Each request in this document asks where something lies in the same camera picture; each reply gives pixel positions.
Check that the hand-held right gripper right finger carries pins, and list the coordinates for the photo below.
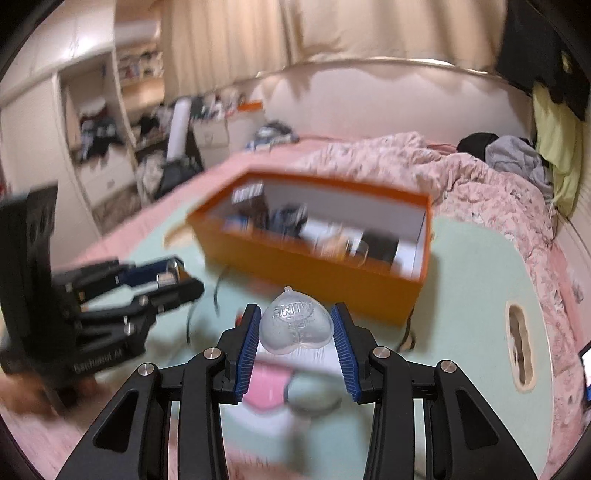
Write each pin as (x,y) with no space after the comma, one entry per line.
(344,350)

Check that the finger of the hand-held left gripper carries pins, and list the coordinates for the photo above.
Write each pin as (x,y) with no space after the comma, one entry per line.
(138,274)
(171,295)

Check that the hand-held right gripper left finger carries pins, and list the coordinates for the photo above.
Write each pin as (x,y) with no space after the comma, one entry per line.
(247,350)

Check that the clear heart-shaped case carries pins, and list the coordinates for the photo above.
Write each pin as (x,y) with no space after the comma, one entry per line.
(295,323)

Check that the orange cardboard box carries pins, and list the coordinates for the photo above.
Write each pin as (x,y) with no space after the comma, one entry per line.
(300,281)

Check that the pink flat packet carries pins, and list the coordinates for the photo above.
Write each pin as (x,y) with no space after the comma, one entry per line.
(268,385)

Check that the pile of clothes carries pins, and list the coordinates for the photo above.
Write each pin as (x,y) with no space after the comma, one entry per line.
(152,175)

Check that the white roll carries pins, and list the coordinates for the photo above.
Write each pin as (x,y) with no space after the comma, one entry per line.
(179,129)

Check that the white drawer cabinet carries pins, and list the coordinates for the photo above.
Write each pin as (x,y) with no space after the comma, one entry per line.
(210,134)

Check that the white shelf unit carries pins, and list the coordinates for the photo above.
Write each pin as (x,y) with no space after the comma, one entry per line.
(122,115)

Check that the dark blue garment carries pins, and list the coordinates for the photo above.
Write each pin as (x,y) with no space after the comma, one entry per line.
(272,134)

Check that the small orange box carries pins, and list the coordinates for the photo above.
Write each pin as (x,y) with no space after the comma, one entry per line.
(249,106)

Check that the light green lap table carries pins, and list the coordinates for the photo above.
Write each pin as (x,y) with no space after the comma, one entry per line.
(485,194)

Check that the smartphone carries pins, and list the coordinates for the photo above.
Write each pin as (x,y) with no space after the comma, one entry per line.
(587,369)

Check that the black clothing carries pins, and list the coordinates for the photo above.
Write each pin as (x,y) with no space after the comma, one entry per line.
(478,143)

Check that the white bed headboard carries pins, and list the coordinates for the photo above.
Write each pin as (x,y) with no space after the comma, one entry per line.
(369,101)

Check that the grey clothing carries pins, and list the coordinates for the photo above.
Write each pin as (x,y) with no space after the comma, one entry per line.
(512,157)

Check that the light green cloth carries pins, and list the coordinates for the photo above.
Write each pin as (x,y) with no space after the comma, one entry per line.
(558,138)

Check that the cream curtain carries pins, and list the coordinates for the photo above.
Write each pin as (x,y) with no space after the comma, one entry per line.
(323,32)

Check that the black hanging garment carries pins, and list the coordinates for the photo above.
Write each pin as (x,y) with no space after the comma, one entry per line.
(535,50)

